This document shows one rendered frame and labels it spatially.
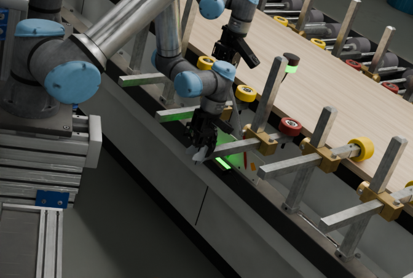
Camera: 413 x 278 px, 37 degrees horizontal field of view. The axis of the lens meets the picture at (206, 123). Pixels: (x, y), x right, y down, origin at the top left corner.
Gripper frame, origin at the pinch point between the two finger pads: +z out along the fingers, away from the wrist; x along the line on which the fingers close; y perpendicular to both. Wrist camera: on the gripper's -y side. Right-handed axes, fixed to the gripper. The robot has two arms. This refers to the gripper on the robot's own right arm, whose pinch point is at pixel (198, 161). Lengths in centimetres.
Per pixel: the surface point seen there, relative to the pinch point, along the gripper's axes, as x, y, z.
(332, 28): -89, -174, -6
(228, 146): 0.5, -11.3, -4.3
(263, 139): 1.6, -26.9, -5.7
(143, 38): -78, -28, -6
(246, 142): 0.2, -20.2, -4.6
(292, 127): 2.7, -39.1, -9.7
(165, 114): -24.1, -2.6, -3.4
